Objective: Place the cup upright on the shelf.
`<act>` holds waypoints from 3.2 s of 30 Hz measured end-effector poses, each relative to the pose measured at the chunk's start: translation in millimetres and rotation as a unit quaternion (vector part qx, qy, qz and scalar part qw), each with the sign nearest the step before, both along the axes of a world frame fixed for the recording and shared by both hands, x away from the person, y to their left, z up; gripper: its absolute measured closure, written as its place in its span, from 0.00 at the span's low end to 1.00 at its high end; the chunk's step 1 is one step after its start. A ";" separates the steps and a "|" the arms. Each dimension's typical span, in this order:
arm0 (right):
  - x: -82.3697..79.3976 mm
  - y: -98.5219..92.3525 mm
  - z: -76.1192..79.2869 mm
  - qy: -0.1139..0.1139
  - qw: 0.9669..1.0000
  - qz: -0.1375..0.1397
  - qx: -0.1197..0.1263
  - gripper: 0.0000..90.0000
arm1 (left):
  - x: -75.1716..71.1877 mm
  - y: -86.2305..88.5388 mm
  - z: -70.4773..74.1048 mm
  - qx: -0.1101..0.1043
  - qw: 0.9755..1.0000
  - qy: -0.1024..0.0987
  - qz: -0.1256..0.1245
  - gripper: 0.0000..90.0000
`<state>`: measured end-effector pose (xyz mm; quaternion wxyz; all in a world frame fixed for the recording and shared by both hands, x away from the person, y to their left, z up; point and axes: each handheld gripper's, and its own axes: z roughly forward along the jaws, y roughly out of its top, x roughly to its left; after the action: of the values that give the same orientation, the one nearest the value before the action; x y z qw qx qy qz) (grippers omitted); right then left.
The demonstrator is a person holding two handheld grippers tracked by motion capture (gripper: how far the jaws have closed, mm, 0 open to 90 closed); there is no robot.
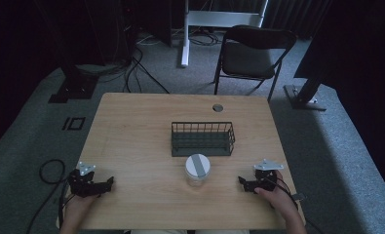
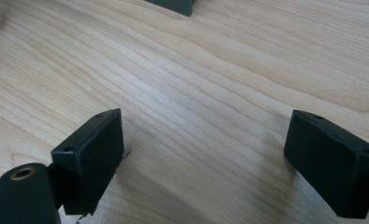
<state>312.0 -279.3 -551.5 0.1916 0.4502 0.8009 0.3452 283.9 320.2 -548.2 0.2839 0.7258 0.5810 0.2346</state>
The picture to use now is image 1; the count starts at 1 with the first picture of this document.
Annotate black wire basket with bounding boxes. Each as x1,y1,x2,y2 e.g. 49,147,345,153
170,121,237,158

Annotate bundle of black floor cables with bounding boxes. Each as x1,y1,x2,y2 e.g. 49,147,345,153
79,30,223,96

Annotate clear jar with white lid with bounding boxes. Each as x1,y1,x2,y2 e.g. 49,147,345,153
183,153,212,189

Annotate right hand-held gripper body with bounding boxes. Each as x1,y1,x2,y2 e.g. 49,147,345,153
252,158,285,193

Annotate black stand with bolted base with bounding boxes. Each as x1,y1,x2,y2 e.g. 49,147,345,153
283,72,328,112

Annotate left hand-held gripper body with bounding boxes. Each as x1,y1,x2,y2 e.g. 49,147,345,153
67,161,100,199

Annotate black stand with flat base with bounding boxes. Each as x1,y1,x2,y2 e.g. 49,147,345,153
47,62,100,104

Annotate person's left hand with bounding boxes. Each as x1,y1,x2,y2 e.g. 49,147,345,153
62,192,100,219

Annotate person's right hand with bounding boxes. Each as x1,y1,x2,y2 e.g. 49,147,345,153
253,170,299,215

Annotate white desk frame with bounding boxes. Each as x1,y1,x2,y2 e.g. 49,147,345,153
179,0,270,68

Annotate black folding chair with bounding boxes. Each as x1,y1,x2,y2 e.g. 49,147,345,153
212,24,298,103

